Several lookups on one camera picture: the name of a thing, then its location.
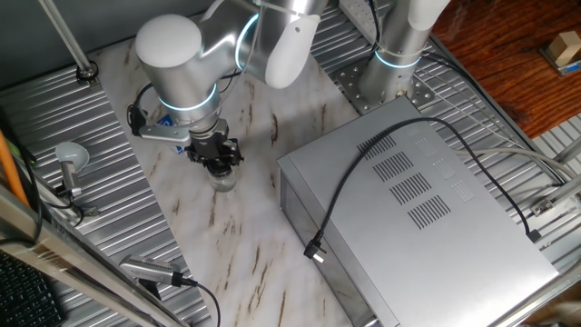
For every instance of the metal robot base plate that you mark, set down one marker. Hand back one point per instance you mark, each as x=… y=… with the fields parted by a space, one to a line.
x=349 y=86

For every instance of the black keyboard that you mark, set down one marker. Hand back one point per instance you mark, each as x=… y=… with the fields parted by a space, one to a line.
x=22 y=300

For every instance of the silver depth camera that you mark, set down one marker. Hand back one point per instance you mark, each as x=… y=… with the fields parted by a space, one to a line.
x=145 y=269

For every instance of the aluminium frame bar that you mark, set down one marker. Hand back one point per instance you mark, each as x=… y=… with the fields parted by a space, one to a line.
x=45 y=245

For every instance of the orange rod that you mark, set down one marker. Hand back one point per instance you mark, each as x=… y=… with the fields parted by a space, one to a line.
x=9 y=168

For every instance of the blue tissue pack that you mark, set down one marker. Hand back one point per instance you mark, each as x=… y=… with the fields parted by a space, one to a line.
x=165 y=121

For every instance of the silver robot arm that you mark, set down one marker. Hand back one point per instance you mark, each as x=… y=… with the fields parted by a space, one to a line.
x=181 y=77

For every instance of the white power strip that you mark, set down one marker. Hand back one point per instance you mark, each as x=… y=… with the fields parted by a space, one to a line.
x=358 y=13

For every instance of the aluminium rail bracket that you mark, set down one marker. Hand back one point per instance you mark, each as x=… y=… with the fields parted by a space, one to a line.
x=544 y=206

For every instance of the black jar lid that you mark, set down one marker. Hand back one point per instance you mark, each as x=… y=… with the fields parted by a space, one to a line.
x=219 y=169

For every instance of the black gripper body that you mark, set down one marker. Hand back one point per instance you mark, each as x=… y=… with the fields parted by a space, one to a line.
x=211 y=143

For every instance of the metal pole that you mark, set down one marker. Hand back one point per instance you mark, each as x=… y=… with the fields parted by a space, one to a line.
x=68 y=38

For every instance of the clear glass jar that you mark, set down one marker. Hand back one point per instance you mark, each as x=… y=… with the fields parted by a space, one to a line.
x=223 y=182

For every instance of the small wooden block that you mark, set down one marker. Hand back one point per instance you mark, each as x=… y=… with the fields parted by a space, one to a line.
x=565 y=47

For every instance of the wrist camera with metal bracket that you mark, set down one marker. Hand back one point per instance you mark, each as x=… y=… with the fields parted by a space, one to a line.
x=163 y=134

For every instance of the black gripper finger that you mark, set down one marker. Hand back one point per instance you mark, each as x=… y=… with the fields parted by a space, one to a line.
x=233 y=154
x=195 y=155

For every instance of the small metal angle bracket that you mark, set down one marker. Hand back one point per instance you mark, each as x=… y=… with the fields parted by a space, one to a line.
x=91 y=211

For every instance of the white marble board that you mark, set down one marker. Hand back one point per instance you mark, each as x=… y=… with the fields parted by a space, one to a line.
x=236 y=254

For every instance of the silver metal box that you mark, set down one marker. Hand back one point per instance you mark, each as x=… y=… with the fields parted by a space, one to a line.
x=431 y=236

